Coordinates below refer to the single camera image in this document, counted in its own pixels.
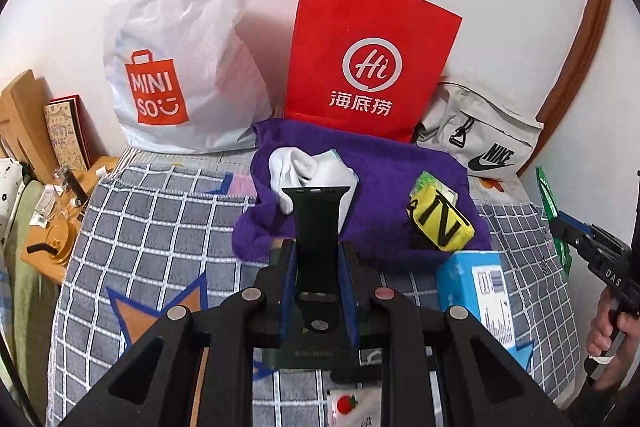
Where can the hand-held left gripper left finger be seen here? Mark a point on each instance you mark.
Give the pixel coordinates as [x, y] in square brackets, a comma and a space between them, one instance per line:
[286, 297]

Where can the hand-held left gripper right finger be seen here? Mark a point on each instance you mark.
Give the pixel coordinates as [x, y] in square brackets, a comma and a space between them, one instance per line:
[348, 302]

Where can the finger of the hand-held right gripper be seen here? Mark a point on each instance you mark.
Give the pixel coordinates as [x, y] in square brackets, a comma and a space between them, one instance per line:
[570, 223]
[582, 254]

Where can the yellow black pouch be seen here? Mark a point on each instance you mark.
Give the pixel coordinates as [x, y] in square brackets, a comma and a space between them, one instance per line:
[450, 232]

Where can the purple towel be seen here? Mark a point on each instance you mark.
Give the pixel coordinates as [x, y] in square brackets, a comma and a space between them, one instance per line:
[385, 187]

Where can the white sock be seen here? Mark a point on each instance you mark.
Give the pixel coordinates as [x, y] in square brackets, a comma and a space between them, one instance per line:
[287, 172]

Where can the pale mint cloth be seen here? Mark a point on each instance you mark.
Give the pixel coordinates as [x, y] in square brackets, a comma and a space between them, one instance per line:
[330, 174]

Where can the green tissue packet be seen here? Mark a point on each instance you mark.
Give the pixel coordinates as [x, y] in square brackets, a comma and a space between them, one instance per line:
[431, 183]

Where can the person's right hand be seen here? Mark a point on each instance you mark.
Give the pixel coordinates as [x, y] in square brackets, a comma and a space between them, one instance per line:
[597, 334]

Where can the strawberry sachet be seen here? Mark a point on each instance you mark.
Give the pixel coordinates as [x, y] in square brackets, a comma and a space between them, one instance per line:
[360, 407]

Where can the blue tissue pack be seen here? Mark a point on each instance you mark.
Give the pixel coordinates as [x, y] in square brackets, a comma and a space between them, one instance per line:
[470, 287]

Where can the grey waist bag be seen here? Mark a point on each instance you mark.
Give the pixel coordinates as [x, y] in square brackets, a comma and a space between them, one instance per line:
[500, 127]

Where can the grey checked blanket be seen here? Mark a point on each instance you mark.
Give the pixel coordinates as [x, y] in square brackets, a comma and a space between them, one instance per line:
[165, 227]

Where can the small black object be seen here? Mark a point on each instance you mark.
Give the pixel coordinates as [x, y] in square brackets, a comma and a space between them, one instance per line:
[77, 184]

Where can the wooden nightstand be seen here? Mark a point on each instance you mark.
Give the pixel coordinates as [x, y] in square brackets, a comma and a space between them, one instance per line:
[50, 269]

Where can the round amber glass dish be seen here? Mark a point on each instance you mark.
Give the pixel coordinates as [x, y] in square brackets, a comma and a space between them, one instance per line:
[55, 239]

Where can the olive green cloth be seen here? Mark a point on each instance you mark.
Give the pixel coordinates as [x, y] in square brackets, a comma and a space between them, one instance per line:
[30, 307]

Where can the patterned hardcover book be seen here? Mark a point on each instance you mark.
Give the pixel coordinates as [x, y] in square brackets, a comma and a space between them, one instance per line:
[65, 132]

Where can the red paper bag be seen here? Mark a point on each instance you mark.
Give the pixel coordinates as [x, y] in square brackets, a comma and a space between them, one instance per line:
[340, 7]

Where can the white plastic shopping bag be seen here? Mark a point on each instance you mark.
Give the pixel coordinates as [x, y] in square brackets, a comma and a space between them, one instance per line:
[175, 7]

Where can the brown wooden door frame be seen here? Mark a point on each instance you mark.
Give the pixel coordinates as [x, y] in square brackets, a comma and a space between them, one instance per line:
[590, 57]

